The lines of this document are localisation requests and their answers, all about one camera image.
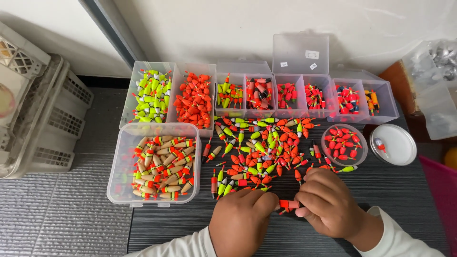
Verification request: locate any round clear container lid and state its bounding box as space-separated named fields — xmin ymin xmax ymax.
xmin=369 ymin=124 xmax=418 ymax=167

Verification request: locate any stack of grey plastic crates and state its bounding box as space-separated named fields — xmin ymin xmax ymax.
xmin=0 ymin=21 xmax=95 ymax=180

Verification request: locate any clear bin with orange bobbers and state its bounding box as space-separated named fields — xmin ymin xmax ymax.
xmin=166 ymin=63 xmax=218 ymax=138

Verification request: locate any red fishing float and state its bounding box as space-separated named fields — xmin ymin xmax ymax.
xmin=278 ymin=199 xmax=303 ymax=215

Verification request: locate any bunch of orange black bobbers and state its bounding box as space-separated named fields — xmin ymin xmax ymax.
xmin=364 ymin=89 xmax=380 ymax=112

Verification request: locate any bunch of red blue bobbers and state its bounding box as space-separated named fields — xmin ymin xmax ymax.
xmin=334 ymin=84 xmax=361 ymax=115

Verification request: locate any clear plastic bag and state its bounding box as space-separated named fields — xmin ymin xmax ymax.
xmin=416 ymin=80 xmax=457 ymax=141

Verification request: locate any loose pile of mixed floats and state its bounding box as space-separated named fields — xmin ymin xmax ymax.
xmin=202 ymin=115 xmax=358 ymax=200

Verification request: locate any bunch of red black bobbers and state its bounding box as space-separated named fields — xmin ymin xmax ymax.
xmin=304 ymin=84 xmax=326 ymax=111

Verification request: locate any bunch of small red bobbers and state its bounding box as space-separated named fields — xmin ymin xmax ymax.
xmin=276 ymin=82 xmax=298 ymax=110

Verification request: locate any clear red bobber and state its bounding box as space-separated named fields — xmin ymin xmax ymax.
xmin=374 ymin=137 xmax=390 ymax=159

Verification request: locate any bunch of yellow red bobbers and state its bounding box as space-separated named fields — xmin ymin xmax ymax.
xmin=217 ymin=73 xmax=244 ymax=110

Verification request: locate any brown board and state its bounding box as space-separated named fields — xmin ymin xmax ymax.
xmin=378 ymin=59 xmax=419 ymax=117

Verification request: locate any yellow round object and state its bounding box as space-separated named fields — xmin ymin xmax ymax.
xmin=443 ymin=147 xmax=457 ymax=170

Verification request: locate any heap of wooden bobbers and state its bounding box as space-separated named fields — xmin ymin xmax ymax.
xmin=131 ymin=134 xmax=196 ymax=201

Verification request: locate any person's right hand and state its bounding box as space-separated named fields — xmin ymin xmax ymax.
xmin=294 ymin=167 xmax=362 ymax=244

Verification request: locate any person's left hand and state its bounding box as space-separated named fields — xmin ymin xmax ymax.
xmin=209 ymin=188 xmax=280 ymax=257

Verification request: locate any pink plastic bin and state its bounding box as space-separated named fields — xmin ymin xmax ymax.
xmin=418 ymin=154 xmax=457 ymax=256

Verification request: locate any clear divided box without labels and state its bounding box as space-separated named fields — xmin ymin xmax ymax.
xmin=326 ymin=69 xmax=400 ymax=125

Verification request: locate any heap of yellow white bobbers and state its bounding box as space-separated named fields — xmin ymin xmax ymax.
xmin=130 ymin=69 xmax=173 ymax=124

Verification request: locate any grey door frame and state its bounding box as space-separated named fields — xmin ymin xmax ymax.
xmin=78 ymin=0 xmax=148 ymax=69

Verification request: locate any clear divided box upright lid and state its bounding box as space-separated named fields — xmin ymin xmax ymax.
xmin=272 ymin=34 xmax=336 ymax=119

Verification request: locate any clear divided box low lid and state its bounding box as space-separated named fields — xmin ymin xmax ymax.
xmin=214 ymin=59 xmax=276 ymax=119

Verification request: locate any bunch of pink black bobbers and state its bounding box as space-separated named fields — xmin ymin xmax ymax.
xmin=245 ymin=76 xmax=274 ymax=111

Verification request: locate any bunch of red oval bobbers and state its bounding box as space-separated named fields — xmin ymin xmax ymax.
xmin=324 ymin=127 xmax=363 ymax=161

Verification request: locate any clear bin with yellow bobbers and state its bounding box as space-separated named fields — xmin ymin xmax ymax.
xmin=119 ymin=61 xmax=176 ymax=129

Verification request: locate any heap of orange round bobbers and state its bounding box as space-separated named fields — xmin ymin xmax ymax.
xmin=174 ymin=71 xmax=213 ymax=129

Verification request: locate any large clear plastic tub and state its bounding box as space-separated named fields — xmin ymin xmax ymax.
xmin=106 ymin=122 xmax=203 ymax=208

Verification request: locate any round clear plastic container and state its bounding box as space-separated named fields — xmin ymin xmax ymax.
xmin=320 ymin=123 xmax=368 ymax=168

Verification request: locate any plastic bag of metal sinkers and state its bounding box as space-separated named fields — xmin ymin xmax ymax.
xmin=401 ymin=38 xmax=457 ymax=87

